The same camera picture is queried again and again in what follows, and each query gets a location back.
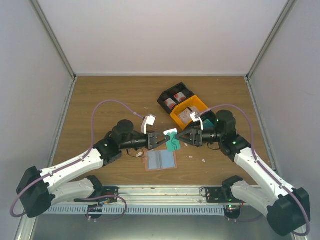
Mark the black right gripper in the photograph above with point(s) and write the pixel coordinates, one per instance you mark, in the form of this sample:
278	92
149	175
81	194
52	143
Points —
193	141

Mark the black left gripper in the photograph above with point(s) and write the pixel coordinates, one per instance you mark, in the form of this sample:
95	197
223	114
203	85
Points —
152	139

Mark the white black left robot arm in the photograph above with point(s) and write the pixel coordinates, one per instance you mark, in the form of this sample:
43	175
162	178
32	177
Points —
39	189

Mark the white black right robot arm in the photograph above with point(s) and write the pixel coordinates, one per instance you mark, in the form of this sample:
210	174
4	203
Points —
286	208

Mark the pink patterned cards in bin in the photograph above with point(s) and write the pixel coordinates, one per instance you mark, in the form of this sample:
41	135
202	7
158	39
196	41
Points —
184	116

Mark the teal cards stack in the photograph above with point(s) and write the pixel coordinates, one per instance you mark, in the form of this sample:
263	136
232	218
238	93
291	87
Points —
207	124

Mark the red white cards in bin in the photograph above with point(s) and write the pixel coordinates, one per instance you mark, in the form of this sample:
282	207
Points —
171	102

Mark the black bin right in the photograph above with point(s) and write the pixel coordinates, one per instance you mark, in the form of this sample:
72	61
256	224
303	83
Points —
208	114

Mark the yellow plastic bin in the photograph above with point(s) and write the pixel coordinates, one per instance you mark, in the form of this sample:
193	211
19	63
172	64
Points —
180	112

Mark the black divided bin left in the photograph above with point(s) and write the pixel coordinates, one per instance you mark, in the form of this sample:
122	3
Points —
171	92

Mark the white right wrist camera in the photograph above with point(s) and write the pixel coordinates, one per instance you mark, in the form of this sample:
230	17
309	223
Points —
196	117

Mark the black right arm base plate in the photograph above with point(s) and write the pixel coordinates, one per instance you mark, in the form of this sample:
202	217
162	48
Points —
218	194

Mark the aluminium front rail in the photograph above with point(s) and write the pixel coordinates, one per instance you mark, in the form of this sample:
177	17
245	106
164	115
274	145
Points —
163	194

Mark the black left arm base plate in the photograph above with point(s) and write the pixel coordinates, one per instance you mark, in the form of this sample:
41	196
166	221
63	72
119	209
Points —
107	195

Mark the grey slotted cable duct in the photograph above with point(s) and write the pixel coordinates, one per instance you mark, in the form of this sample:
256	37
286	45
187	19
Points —
198	210

